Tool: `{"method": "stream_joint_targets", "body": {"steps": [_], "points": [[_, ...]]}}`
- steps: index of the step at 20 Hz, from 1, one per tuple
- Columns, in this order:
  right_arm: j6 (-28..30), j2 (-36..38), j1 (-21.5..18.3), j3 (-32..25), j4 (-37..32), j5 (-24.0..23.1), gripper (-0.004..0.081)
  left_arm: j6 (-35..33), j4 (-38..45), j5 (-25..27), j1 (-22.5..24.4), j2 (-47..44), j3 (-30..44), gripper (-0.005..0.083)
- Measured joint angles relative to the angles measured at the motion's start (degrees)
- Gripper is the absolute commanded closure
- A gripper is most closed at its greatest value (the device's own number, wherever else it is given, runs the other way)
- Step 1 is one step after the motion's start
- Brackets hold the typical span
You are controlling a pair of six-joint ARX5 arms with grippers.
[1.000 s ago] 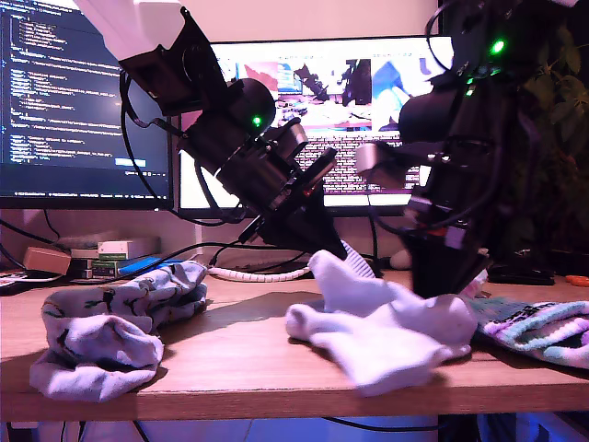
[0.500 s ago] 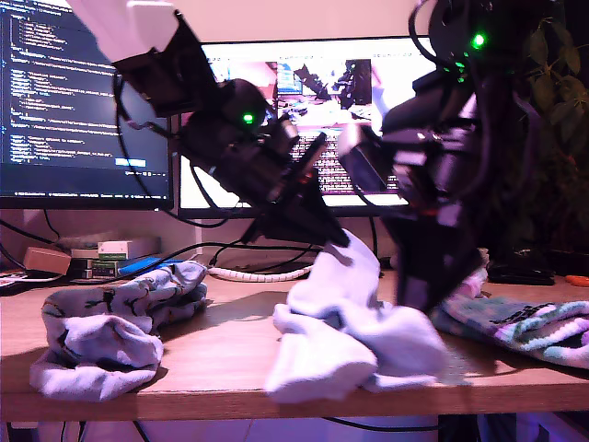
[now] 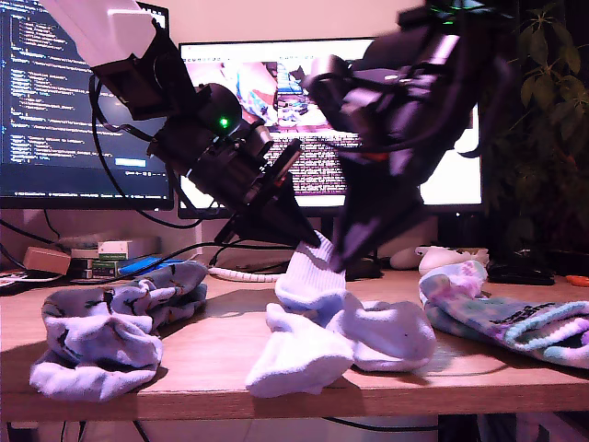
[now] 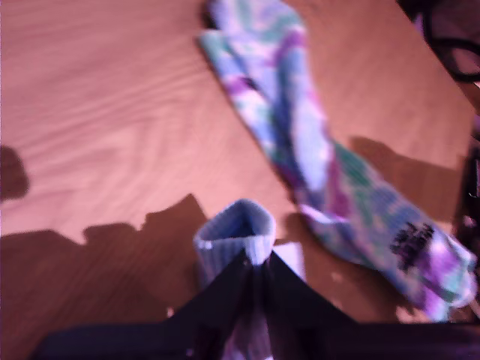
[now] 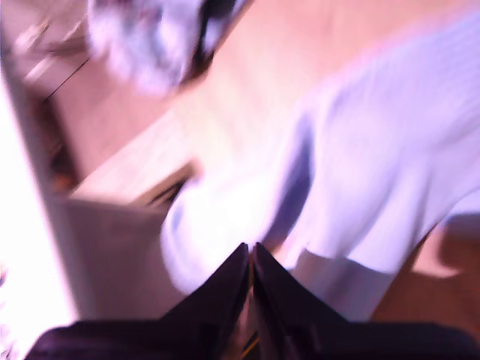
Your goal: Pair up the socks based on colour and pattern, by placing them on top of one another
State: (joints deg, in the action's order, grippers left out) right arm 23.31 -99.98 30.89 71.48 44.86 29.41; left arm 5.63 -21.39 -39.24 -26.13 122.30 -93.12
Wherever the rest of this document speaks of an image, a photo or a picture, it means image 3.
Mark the white box with green label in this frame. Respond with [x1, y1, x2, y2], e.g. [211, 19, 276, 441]
[97, 240, 132, 262]

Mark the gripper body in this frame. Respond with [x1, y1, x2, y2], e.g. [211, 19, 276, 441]
[187, 140, 304, 244]

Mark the arm camera box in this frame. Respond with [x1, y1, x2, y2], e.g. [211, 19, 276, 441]
[306, 54, 369, 137]
[248, 122, 275, 157]

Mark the black flat case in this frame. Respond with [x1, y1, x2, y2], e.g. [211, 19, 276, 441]
[486, 260, 557, 286]

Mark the pastel tie-dye sock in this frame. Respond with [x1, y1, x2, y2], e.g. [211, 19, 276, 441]
[418, 260, 589, 352]
[425, 298, 589, 370]

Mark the small tan box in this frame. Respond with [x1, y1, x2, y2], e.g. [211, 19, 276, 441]
[22, 247, 73, 276]

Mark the green potted plant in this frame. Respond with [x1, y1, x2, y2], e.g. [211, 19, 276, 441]
[478, 2, 589, 277]

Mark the white game controller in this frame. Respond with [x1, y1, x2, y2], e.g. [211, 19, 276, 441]
[416, 247, 491, 273]

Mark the pale blue bird-print sock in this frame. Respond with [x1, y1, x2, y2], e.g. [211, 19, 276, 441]
[110, 261, 209, 329]
[29, 287, 165, 401]

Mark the dark code monitor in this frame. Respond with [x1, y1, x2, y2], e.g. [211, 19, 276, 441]
[0, 0, 175, 212]

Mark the plain white sock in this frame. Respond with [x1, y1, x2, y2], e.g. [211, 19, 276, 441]
[245, 302, 355, 400]
[274, 237, 437, 373]

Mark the blue pouch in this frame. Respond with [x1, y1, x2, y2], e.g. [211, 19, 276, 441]
[118, 257, 183, 277]

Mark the bright screen monitor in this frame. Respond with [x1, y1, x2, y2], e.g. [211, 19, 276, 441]
[177, 35, 485, 220]

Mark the white rounded object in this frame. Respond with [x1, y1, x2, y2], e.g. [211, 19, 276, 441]
[389, 248, 422, 271]

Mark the grey flat box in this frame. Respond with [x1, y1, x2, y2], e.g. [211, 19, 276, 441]
[128, 237, 162, 259]

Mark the dark printed mat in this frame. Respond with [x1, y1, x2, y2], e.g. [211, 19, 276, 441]
[0, 270, 64, 297]

